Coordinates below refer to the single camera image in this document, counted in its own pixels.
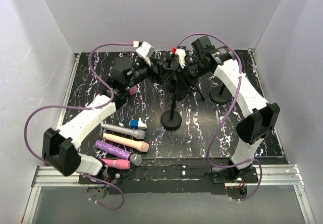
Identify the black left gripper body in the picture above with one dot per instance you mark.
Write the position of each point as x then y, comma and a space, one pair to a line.
141, 74

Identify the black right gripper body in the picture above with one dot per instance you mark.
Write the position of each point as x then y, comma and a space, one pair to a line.
195, 70

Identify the black tripod microphone stand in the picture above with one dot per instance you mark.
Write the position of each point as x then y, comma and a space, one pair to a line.
195, 88

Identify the black round-base stand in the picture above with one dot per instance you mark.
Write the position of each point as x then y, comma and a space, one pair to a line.
171, 119
219, 93

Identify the silver microphone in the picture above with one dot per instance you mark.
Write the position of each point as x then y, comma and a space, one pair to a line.
136, 133

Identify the beige microphone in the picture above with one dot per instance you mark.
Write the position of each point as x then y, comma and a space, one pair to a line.
138, 145

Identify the purple glitter microphone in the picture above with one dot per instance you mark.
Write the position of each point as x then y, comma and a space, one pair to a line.
134, 158

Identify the pink plastic microphone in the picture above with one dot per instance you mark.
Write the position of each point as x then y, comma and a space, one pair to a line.
120, 164

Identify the black tripod shock-mount stand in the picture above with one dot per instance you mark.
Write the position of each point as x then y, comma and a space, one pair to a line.
172, 58

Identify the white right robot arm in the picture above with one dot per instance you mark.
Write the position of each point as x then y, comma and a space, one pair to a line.
259, 116

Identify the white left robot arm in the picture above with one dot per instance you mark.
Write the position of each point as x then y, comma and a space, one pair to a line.
60, 146

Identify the pink wedge-shaped box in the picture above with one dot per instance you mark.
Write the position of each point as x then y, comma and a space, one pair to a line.
133, 90

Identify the blue and white small block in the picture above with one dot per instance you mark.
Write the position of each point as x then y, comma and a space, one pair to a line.
138, 124

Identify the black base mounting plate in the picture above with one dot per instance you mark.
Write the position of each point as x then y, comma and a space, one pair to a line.
182, 175

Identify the aluminium frame rail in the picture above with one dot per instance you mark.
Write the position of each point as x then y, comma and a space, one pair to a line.
270, 172

